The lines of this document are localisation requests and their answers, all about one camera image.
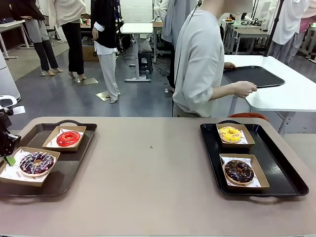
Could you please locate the brown cardboard shipping box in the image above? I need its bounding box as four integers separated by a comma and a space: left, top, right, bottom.
82, 43, 99, 62

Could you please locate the red glazed donut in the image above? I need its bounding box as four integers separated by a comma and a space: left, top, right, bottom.
56, 131, 82, 149

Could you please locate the grey background desk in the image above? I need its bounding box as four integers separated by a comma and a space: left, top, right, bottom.
0, 19, 34, 60

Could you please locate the gold mannequin base plate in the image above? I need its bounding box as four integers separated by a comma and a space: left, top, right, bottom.
95, 90, 124, 101
76, 77, 99, 87

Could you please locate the black stand pole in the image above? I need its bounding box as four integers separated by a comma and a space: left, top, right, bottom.
264, 0, 284, 57

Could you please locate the chocolate sprinkled donut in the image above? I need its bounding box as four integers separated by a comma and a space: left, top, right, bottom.
223, 159, 255, 185

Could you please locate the mannequin in grey trousers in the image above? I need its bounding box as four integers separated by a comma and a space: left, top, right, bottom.
11, 0, 64, 77

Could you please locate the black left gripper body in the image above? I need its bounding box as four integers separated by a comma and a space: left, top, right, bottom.
0, 111, 22, 158

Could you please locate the orange stool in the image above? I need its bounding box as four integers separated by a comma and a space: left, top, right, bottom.
227, 113, 270, 122

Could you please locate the person in beige sweater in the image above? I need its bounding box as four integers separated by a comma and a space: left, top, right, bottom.
171, 0, 225, 118

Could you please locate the pink garment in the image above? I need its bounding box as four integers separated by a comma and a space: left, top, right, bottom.
300, 17, 316, 34

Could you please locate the mannequin in black trousers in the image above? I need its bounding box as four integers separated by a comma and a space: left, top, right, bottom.
48, 0, 87, 80

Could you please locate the brown tray with handles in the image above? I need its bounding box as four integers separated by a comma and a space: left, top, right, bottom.
0, 119, 98, 204

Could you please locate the large white table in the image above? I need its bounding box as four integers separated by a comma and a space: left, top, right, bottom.
214, 54, 316, 135

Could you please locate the yellow sprinkled donut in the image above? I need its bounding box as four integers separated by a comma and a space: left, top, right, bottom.
219, 125, 242, 143

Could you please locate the purple white-striped donut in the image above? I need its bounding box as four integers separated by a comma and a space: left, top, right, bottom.
19, 151, 54, 177

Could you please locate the brown cardboard food box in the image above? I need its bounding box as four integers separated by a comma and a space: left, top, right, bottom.
0, 147, 61, 187
42, 125, 87, 153
216, 123, 256, 149
219, 153, 270, 190

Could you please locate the white height-adjustable desk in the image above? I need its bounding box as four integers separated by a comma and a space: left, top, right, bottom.
120, 22, 154, 82

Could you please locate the mannequin in white trousers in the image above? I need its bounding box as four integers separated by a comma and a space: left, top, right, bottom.
90, 0, 122, 104

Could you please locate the white cylindrical appliance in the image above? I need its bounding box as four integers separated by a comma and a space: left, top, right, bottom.
0, 50, 21, 102

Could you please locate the person's right forearm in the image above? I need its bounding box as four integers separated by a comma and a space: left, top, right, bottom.
209, 82, 237, 101

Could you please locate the black step stool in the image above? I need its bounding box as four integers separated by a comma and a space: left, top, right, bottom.
137, 51, 154, 74

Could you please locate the white background workbench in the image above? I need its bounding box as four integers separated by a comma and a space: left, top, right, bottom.
221, 18, 271, 55

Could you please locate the plain black serving tray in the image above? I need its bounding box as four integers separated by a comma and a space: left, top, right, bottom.
223, 65, 286, 89

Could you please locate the person's right hand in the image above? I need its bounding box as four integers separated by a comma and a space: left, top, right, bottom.
233, 80, 258, 99

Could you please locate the black tray with handles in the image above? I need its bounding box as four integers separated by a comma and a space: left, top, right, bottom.
199, 120, 310, 198

